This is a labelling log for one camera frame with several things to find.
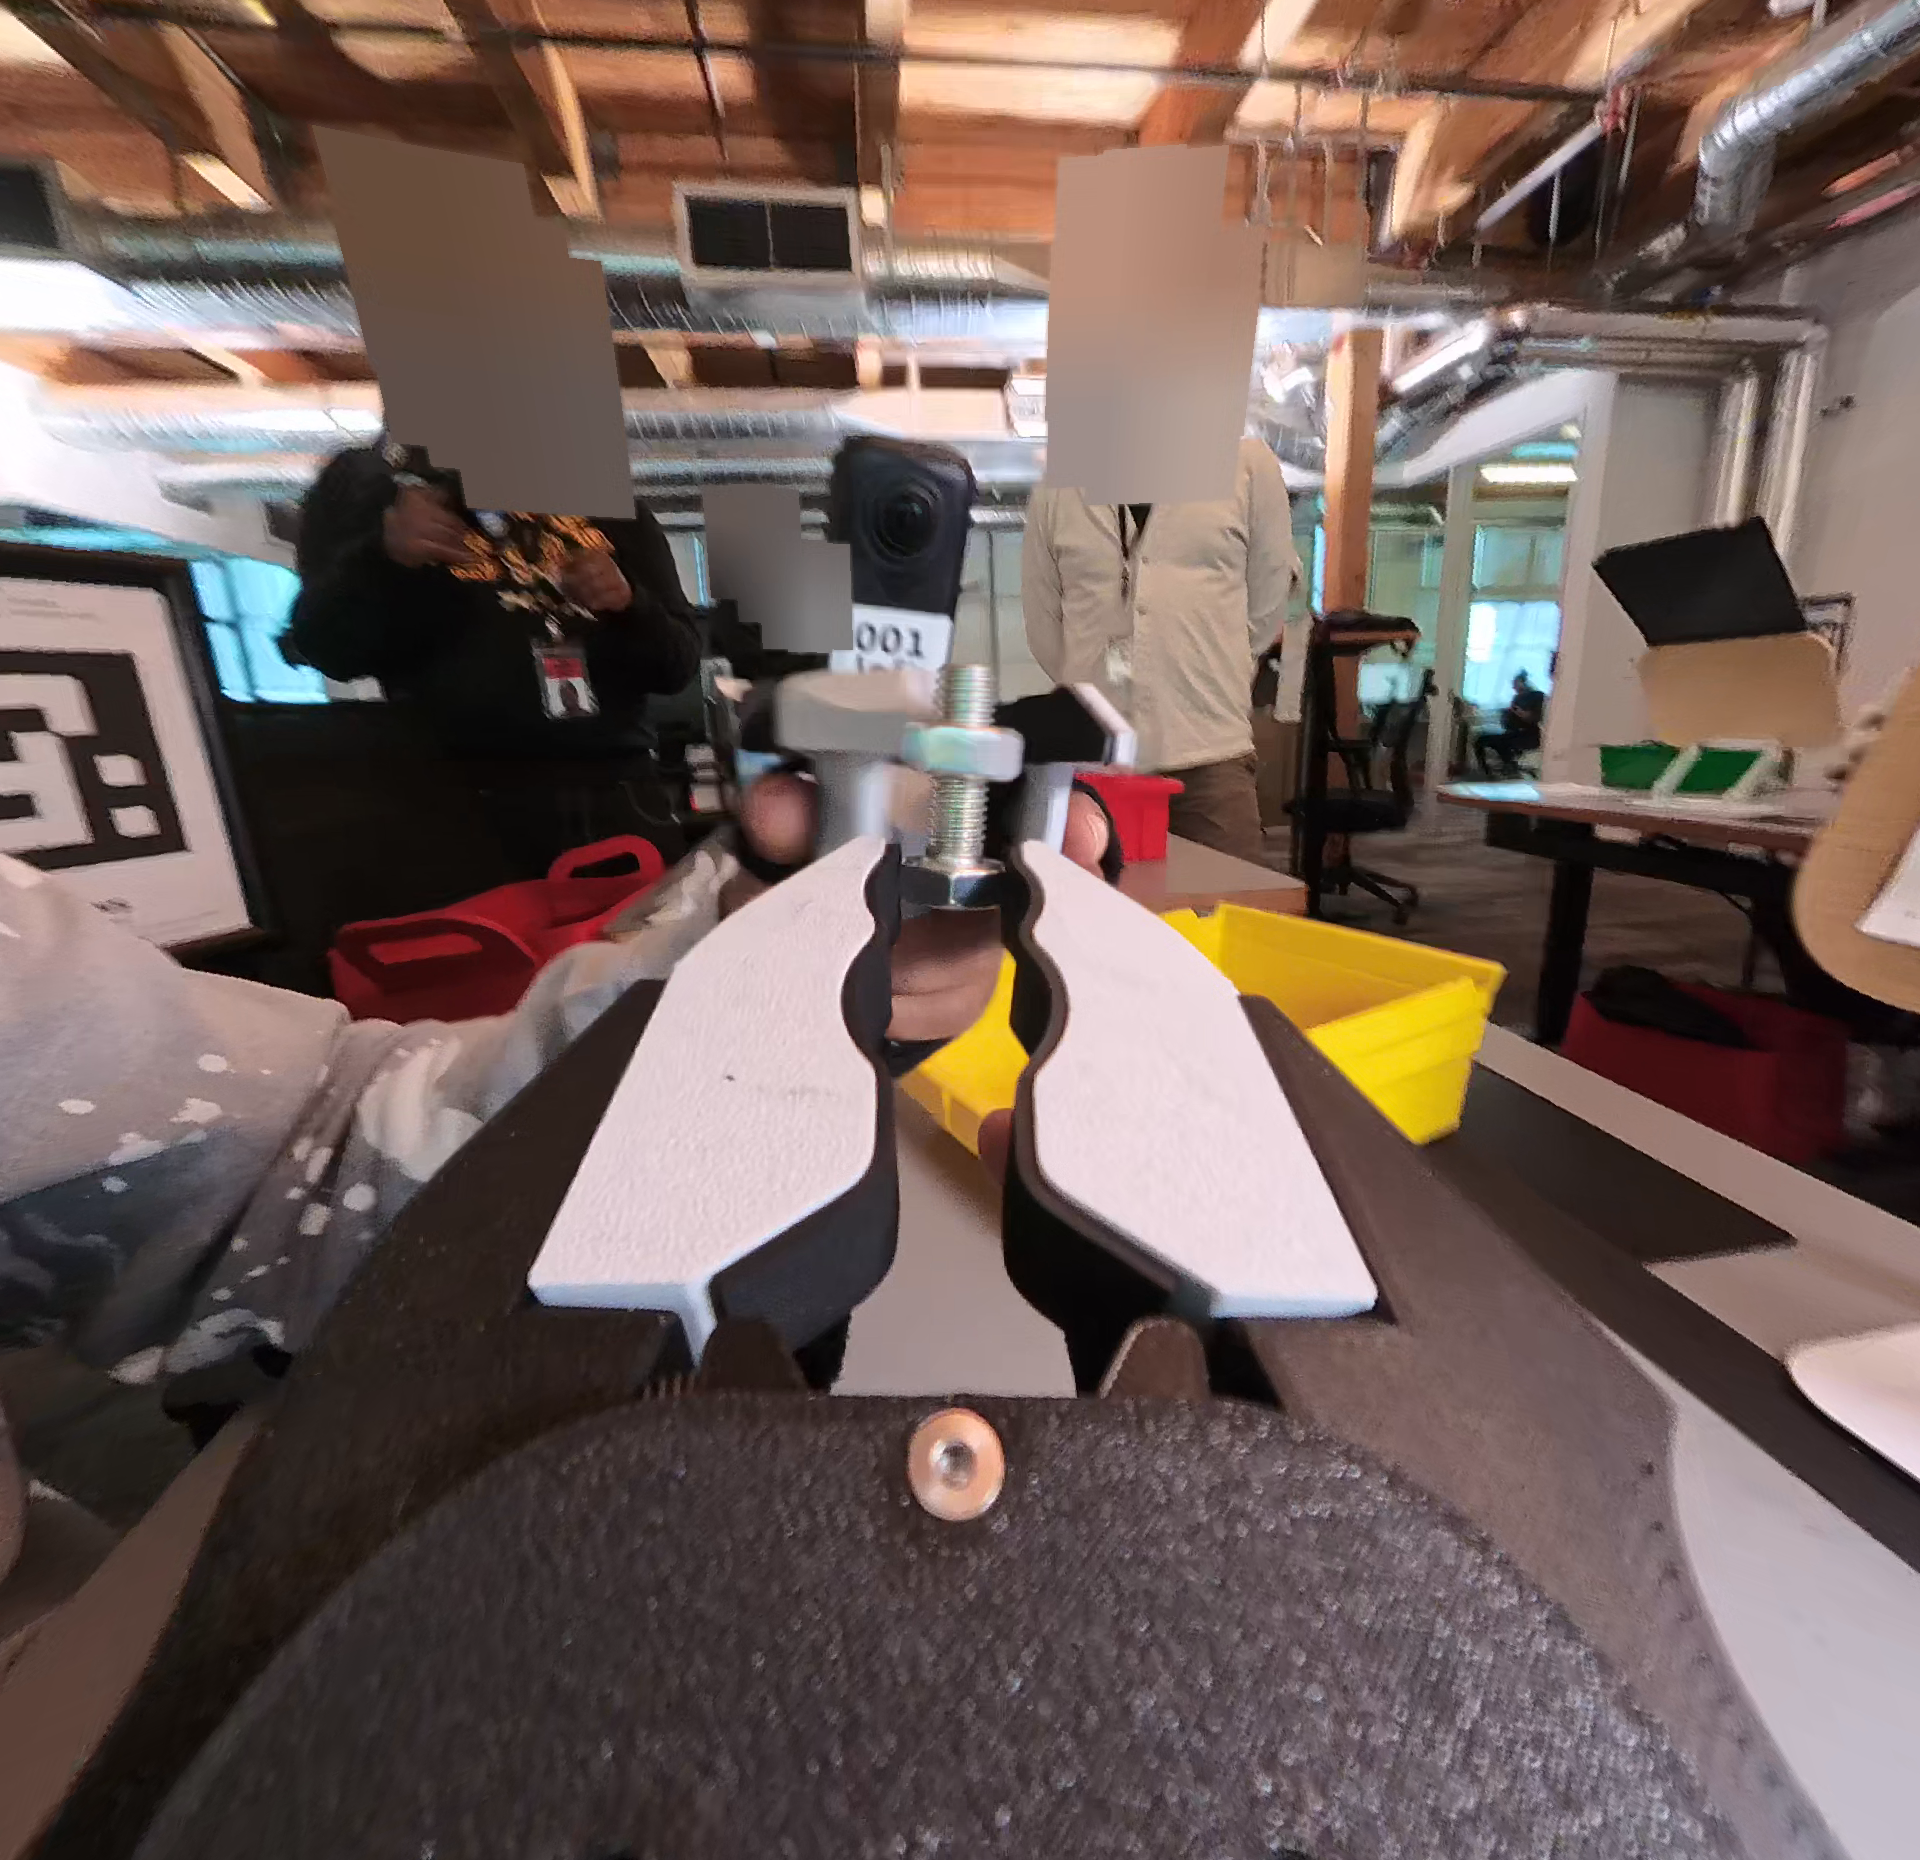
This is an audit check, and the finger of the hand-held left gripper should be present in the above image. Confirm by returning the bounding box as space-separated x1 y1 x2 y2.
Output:
996 682 1138 841
772 669 944 859

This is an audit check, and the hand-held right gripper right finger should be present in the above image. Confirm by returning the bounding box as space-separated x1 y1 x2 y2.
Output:
1002 837 1381 1344

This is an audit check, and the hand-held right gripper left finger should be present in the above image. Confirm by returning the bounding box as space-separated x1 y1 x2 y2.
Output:
525 833 905 1359

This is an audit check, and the steel hex nut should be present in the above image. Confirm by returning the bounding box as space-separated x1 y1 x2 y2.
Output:
899 719 1026 785

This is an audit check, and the steel hex bolt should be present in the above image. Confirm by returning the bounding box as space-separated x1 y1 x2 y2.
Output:
899 663 1007 912

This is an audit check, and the yellow plastic bin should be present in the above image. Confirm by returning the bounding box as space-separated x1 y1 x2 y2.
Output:
897 902 1508 1153

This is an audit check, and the person's left hand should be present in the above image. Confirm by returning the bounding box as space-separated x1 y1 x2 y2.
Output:
733 768 1121 1067

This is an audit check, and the red plastic bin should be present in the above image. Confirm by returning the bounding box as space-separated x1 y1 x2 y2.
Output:
1073 768 1187 867

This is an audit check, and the black office chair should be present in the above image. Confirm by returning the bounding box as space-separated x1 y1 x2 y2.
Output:
1293 611 1424 927

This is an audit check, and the red tote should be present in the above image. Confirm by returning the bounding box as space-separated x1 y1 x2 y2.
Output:
325 835 665 1024

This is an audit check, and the white air vent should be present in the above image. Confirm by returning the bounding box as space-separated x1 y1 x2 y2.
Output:
671 183 867 289

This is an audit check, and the red bag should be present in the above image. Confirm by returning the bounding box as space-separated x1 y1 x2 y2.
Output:
1559 966 1851 1168

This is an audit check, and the green plastic bin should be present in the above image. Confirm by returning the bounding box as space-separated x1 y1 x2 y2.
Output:
1596 738 1789 807

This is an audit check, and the black flag panel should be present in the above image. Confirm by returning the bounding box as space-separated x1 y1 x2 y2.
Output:
1589 517 1811 650

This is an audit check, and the wooden board stand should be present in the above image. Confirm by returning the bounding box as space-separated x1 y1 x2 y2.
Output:
1632 633 1847 811

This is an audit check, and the framed marker poster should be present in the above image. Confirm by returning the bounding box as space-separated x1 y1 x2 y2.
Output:
0 544 269 959

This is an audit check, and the printed instruction sheet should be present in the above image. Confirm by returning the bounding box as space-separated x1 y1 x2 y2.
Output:
1856 824 1920 949

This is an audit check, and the silver air duct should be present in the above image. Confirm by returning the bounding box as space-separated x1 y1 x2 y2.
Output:
1692 0 1920 241

